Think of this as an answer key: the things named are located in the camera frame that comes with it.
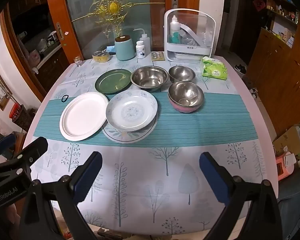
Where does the red container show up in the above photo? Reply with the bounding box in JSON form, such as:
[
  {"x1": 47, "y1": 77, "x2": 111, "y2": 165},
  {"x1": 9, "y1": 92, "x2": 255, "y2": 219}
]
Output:
[{"x1": 9, "y1": 104, "x2": 24, "y2": 120}]

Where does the wooden picture frame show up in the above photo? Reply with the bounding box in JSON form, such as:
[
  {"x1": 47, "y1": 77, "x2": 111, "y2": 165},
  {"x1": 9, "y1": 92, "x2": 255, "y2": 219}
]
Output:
[{"x1": 0, "y1": 60, "x2": 13, "y2": 111}]

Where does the wooden framed glass door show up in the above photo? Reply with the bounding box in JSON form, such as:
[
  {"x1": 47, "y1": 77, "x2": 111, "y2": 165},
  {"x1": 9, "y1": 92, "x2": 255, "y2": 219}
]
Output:
[{"x1": 45, "y1": 0, "x2": 200, "y2": 60}]

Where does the floral patterned deep plate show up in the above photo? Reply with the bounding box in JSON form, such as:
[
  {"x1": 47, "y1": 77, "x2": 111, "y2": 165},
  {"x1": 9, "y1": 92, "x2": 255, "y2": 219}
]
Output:
[{"x1": 105, "y1": 89, "x2": 158, "y2": 132}]

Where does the dark woven basket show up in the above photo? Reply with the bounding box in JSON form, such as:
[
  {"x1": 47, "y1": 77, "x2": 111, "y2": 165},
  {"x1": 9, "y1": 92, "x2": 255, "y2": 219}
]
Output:
[{"x1": 12, "y1": 107, "x2": 37, "y2": 132}]

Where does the teal canister with wooden lid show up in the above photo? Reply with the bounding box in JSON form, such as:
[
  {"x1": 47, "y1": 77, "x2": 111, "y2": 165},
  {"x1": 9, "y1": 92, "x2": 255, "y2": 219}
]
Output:
[{"x1": 115, "y1": 34, "x2": 136, "y2": 61}]

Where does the red paper door decoration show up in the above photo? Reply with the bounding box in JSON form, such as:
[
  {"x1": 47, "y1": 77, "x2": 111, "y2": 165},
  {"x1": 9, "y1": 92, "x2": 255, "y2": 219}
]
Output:
[{"x1": 252, "y1": 0, "x2": 265, "y2": 12}]

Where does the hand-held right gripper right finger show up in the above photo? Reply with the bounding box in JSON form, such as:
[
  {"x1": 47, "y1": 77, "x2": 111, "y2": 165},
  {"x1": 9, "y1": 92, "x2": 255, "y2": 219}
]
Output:
[{"x1": 199, "y1": 152, "x2": 288, "y2": 240}]

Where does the translucent wash bottle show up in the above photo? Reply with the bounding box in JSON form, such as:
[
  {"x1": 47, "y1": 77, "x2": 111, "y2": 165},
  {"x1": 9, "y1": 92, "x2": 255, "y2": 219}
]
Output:
[{"x1": 133, "y1": 28, "x2": 151, "y2": 57}]

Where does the teal bottle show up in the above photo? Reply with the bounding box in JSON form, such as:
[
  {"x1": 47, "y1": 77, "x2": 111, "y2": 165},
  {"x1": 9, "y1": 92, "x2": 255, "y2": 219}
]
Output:
[{"x1": 170, "y1": 31, "x2": 182, "y2": 44}]

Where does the white pill bottle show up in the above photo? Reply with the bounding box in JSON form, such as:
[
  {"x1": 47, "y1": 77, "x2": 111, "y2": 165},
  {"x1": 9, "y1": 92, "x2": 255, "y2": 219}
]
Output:
[{"x1": 136, "y1": 41, "x2": 146, "y2": 59}]

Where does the cardboard box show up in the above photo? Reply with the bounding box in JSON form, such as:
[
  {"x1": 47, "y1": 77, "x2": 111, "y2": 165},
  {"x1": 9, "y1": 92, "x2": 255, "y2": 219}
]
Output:
[{"x1": 272, "y1": 124, "x2": 300, "y2": 160}]

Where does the green plate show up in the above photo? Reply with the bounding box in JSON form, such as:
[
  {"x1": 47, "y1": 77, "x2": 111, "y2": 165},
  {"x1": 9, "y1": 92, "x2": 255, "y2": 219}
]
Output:
[{"x1": 95, "y1": 68, "x2": 132, "y2": 95}]

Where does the wooden shelf with boxes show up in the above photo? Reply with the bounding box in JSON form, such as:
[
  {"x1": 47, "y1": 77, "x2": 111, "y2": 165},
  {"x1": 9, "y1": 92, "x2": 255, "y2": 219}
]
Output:
[{"x1": 265, "y1": 0, "x2": 300, "y2": 49}]

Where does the small steel bowl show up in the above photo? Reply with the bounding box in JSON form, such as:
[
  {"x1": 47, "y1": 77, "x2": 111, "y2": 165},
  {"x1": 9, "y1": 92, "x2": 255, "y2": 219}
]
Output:
[{"x1": 168, "y1": 66, "x2": 196, "y2": 83}]

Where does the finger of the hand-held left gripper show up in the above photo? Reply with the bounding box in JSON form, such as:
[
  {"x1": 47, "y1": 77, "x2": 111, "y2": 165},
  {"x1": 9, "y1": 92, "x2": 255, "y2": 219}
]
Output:
[
  {"x1": 0, "y1": 133, "x2": 18, "y2": 157},
  {"x1": 0, "y1": 137, "x2": 48, "y2": 178}
]

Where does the dark wooden kitchen cabinet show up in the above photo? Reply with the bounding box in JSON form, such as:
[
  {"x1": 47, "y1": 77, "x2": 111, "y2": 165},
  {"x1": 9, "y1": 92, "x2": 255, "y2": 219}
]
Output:
[{"x1": 32, "y1": 42, "x2": 69, "y2": 93}]

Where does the green tissue pack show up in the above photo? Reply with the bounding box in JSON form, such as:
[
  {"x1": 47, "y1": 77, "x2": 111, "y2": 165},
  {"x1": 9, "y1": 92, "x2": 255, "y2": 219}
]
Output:
[{"x1": 200, "y1": 56, "x2": 228, "y2": 81}]

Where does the gold door ornament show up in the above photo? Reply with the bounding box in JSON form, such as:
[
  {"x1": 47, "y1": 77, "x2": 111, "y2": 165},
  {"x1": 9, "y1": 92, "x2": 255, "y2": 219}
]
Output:
[{"x1": 72, "y1": 0, "x2": 165, "y2": 37}]

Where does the white plate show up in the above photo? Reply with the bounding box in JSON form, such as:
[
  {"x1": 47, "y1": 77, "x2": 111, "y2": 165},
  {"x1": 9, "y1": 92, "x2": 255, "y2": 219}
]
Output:
[{"x1": 59, "y1": 92, "x2": 109, "y2": 141}]

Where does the pink appliance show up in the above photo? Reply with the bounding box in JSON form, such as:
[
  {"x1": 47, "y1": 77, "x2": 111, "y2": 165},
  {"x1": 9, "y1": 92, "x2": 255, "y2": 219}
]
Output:
[{"x1": 275, "y1": 152, "x2": 295, "y2": 182}]

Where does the white storage box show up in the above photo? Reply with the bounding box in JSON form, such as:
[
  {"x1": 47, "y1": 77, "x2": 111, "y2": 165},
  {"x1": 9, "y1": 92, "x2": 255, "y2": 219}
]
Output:
[{"x1": 164, "y1": 9, "x2": 217, "y2": 62}]

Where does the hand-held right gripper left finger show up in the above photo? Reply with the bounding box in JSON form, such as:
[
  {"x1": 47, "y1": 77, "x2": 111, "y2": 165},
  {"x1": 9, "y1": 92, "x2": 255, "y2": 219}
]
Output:
[{"x1": 16, "y1": 151, "x2": 103, "y2": 240}]

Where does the dark grey chair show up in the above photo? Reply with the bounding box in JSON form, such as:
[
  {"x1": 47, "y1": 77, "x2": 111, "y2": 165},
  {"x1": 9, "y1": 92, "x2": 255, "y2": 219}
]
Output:
[{"x1": 277, "y1": 187, "x2": 300, "y2": 240}]

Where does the large steel bowl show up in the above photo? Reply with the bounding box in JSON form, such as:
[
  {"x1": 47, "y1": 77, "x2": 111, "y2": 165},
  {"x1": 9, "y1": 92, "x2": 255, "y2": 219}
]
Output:
[{"x1": 130, "y1": 66, "x2": 169, "y2": 92}]

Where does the white dropper bottle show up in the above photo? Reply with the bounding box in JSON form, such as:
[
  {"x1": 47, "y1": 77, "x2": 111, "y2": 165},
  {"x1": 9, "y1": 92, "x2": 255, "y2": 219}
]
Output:
[{"x1": 170, "y1": 16, "x2": 180, "y2": 34}]

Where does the pink-based steel bowl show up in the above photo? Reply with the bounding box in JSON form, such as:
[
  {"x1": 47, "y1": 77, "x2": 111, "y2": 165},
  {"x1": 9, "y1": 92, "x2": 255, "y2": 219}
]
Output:
[{"x1": 168, "y1": 81, "x2": 205, "y2": 113}]

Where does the yellow round container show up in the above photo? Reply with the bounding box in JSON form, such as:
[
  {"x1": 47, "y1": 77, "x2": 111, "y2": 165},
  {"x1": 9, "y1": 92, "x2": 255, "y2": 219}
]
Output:
[{"x1": 92, "y1": 51, "x2": 110, "y2": 62}]

